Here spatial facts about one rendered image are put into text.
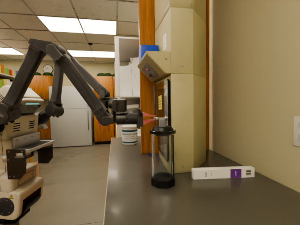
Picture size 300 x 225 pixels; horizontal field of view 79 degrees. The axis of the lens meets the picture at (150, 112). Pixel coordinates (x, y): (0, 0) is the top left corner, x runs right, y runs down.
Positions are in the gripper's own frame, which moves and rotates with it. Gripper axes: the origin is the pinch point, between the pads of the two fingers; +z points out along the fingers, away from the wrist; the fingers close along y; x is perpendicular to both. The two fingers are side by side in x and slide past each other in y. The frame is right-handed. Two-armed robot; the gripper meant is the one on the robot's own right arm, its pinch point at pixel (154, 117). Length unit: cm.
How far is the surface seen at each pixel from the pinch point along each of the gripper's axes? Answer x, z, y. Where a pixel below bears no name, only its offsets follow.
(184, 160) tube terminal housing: -10.6, 12.1, -20.3
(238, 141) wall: 0, 49, -15
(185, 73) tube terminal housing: -10.5, 13.0, 21.1
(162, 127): -23.1, -2.1, -2.2
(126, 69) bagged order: 129, -6, 48
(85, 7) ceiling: 185, -57, 145
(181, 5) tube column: -10, 11, 52
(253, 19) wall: -11, 49, 48
